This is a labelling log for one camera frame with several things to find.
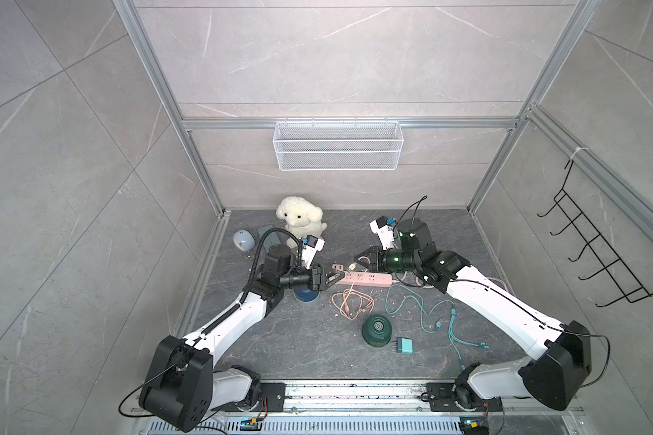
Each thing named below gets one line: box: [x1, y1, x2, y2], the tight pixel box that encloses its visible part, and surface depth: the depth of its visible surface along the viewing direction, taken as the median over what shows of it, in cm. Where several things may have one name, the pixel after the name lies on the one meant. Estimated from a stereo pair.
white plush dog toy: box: [275, 195, 328, 248], surface depth 97 cm
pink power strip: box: [335, 270, 393, 288], surface depth 97 cm
